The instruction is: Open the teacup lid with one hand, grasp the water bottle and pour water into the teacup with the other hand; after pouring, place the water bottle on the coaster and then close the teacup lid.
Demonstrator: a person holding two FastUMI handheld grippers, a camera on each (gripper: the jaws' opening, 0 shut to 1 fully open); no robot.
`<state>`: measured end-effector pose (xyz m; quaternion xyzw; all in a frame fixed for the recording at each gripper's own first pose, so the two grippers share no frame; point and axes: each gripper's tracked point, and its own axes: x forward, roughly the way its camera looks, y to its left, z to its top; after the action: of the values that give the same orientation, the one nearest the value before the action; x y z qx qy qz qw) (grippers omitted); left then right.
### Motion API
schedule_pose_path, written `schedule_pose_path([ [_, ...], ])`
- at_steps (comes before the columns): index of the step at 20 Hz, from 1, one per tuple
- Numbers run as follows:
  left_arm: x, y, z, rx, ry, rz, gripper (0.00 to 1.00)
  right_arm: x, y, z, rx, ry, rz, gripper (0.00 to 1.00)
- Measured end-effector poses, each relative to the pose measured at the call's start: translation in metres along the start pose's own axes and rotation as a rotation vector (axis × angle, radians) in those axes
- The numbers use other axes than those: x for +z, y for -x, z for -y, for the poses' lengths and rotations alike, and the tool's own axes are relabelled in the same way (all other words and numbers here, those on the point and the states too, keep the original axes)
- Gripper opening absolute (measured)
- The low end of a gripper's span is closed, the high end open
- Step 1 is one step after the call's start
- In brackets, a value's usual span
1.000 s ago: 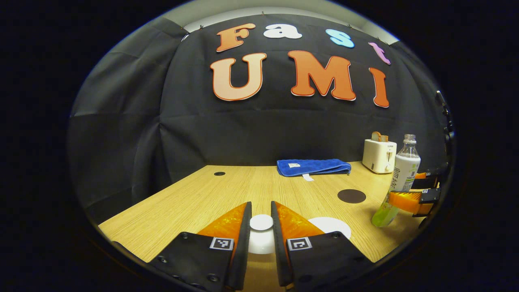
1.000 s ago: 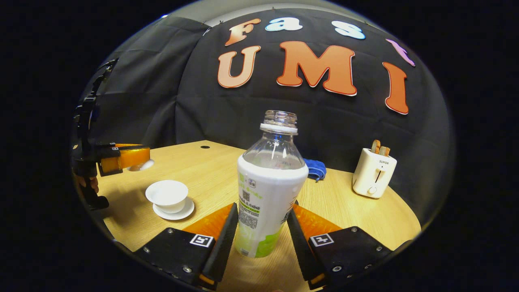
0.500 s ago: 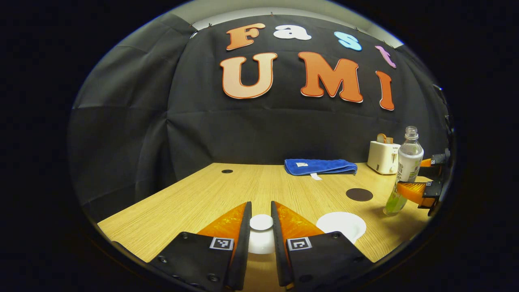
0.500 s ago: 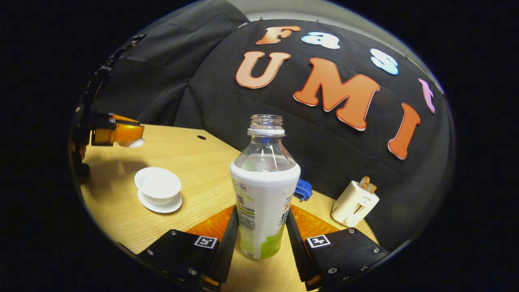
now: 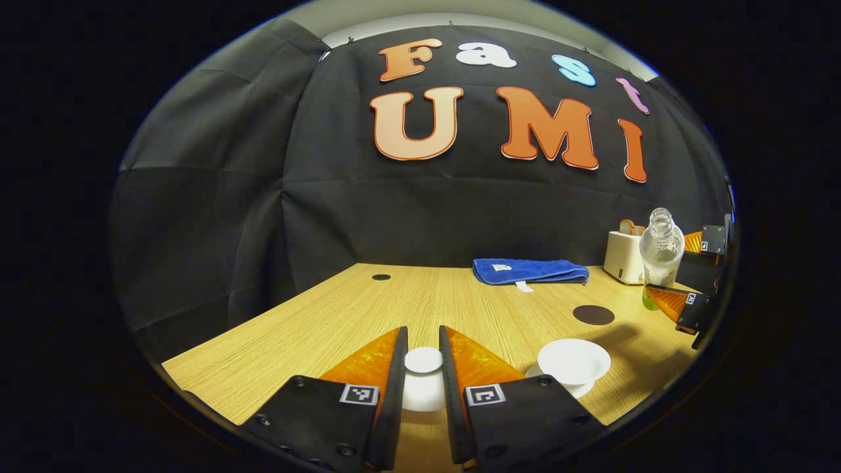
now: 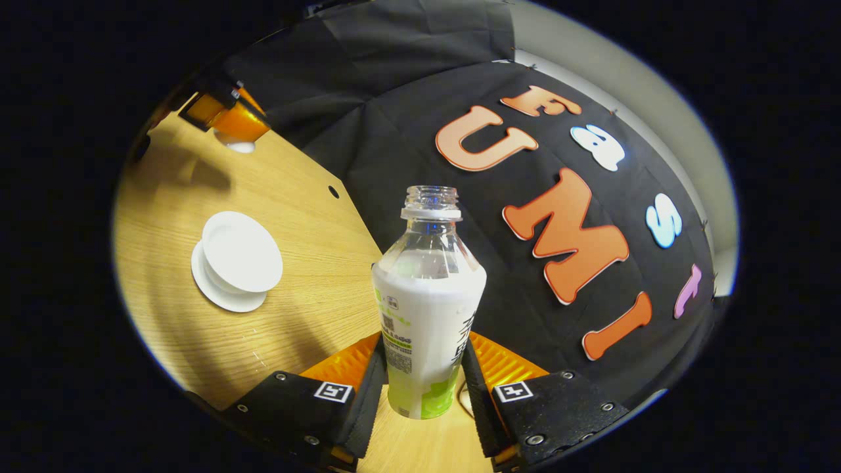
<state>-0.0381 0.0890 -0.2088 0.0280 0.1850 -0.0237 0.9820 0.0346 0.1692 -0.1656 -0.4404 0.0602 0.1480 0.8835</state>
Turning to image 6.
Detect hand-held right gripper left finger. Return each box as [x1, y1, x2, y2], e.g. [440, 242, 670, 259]
[220, 332, 390, 472]

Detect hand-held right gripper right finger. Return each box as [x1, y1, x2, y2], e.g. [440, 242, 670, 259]
[462, 332, 629, 468]

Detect clear water bottle green label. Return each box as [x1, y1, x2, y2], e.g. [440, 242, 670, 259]
[371, 185, 488, 420]

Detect white teacup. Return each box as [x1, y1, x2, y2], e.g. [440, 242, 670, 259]
[201, 211, 284, 294]

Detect white saucer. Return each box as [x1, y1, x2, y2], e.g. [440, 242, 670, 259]
[191, 240, 268, 313]

